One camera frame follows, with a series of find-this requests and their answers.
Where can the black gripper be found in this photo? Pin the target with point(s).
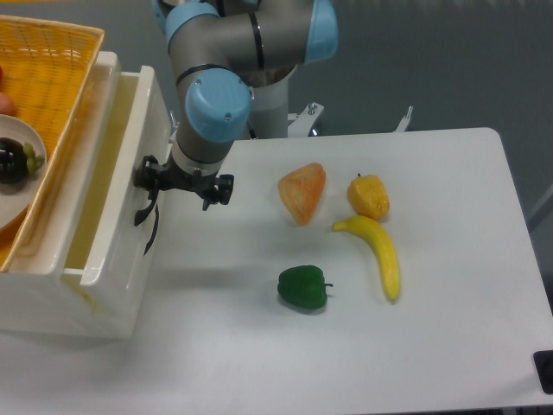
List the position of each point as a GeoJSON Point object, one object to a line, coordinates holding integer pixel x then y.
{"type": "Point", "coordinates": [182, 173]}

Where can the black top drawer handle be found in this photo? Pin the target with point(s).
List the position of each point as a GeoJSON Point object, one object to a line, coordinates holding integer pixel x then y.
{"type": "Point", "coordinates": [142, 214]}

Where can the black drawer handle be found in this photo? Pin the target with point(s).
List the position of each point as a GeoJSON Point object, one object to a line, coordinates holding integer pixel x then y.
{"type": "Point", "coordinates": [155, 226]}
{"type": "Point", "coordinates": [142, 214]}

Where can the white drawer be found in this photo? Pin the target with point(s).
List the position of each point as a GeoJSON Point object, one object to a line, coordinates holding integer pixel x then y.
{"type": "Point", "coordinates": [105, 260]}

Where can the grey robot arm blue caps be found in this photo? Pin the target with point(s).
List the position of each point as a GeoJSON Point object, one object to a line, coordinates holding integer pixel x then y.
{"type": "Point", "coordinates": [213, 46]}

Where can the white drawer cabinet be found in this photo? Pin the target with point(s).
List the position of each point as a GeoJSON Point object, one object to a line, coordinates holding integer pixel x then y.
{"type": "Point", "coordinates": [36, 295]}

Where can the orange bread toy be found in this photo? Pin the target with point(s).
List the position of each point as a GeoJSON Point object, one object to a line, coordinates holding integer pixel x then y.
{"type": "Point", "coordinates": [301, 190]}

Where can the green bell pepper toy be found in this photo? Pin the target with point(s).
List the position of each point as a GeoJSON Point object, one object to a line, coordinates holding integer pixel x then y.
{"type": "Point", "coordinates": [303, 286]}

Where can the dark mangosteen toy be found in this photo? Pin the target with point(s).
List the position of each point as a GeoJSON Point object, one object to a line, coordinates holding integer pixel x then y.
{"type": "Point", "coordinates": [18, 161]}

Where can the white plate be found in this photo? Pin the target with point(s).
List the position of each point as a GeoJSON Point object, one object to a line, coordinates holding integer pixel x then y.
{"type": "Point", "coordinates": [16, 198]}

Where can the yellow bell pepper toy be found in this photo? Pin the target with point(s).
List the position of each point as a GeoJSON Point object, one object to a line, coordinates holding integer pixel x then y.
{"type": "Point", "coordinates": [368, 196]}

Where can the yellow wicker basket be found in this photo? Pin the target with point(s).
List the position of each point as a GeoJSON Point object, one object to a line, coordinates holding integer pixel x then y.
{"type": "Point", "coordinates": [46, 67]}

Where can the yellow banana toy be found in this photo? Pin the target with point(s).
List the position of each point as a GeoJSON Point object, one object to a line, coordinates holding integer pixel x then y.
{"type": "Point", "coordinates": [372, 233]}

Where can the red fruit in basket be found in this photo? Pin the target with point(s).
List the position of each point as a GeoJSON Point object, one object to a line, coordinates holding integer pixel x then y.
{"type": "Point", "coordinates": [7, 104]}

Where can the black corner object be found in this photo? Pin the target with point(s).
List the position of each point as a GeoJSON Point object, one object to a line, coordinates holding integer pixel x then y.
{"type": "Point", "coordinates": [544, 365]}

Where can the black lower drawer handle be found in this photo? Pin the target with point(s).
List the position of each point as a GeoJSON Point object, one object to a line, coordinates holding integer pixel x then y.
{"type": "Point", "coordinates": [155, 226]}

